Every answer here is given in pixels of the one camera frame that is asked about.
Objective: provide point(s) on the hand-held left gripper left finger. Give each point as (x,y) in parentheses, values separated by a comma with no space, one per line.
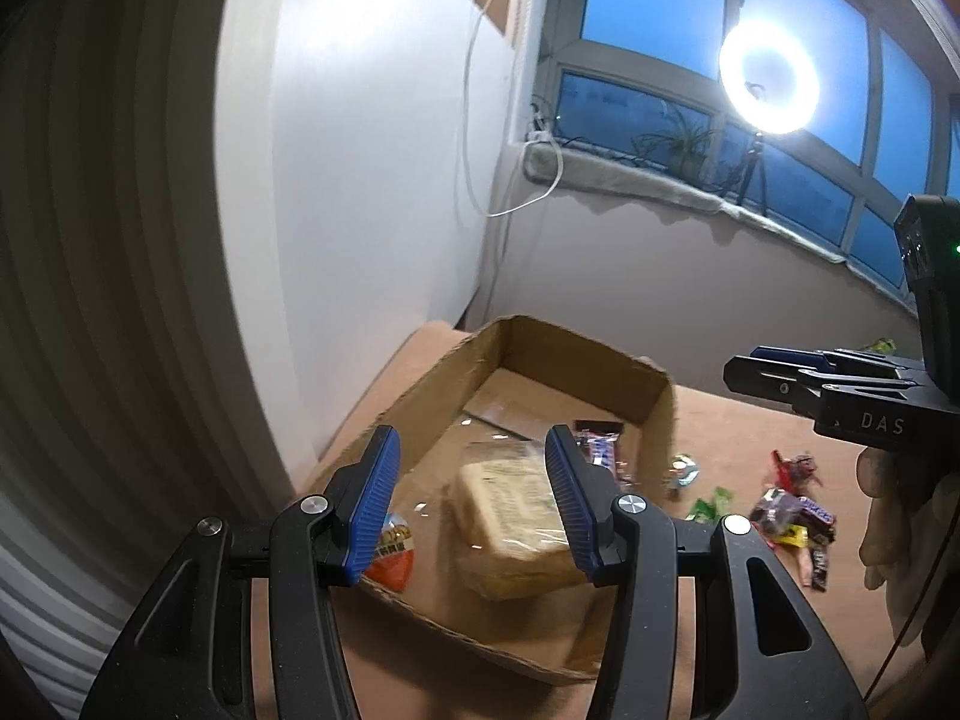
(375,510)

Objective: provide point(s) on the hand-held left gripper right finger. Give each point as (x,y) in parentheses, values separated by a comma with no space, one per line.
(570,510)

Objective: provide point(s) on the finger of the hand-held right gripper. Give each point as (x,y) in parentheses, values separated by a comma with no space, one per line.
(780,353)
(757,379)

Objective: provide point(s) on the green candy packet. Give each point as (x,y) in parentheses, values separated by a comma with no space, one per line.
(711,504)

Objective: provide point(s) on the cardboard box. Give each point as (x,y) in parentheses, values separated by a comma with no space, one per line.
(540,367)

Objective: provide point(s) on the person's right hand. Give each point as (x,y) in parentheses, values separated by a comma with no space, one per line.
(892,532)

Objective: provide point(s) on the egg-shaped chocolate pack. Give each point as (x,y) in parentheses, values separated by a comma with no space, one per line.
(394,551)

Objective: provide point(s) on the wrapped bread pack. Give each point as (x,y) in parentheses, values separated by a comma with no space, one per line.
(510,510)

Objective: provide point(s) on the green yellow snack packet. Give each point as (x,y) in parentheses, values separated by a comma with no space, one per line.
(879,345)

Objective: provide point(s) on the round blue foil candy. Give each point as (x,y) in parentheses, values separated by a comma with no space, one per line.
(684,471)

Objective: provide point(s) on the clear mixed candy packet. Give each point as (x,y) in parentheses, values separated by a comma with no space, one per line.
(772,506)

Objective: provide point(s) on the dark blue-print candy bar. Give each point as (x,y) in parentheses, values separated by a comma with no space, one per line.
(816,516)

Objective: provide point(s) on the black light tripod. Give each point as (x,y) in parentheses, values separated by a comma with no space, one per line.
(751,165)

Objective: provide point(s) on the black candy bar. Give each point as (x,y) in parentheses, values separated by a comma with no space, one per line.
(817,568)

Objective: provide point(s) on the potted green plant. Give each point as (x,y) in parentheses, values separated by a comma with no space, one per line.
(686,150)

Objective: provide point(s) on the grey windowsill cloth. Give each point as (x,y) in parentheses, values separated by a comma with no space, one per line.
(637,176)

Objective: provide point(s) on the white cabinet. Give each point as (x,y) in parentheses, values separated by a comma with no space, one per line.
(352,202)

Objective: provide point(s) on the white power strip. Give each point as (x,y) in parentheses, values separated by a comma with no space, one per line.
(540,136)

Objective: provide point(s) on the grey ribbed panel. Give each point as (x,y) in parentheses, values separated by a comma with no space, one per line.
(112,277)

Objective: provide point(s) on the white framed window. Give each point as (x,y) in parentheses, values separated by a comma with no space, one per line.
(660,7)

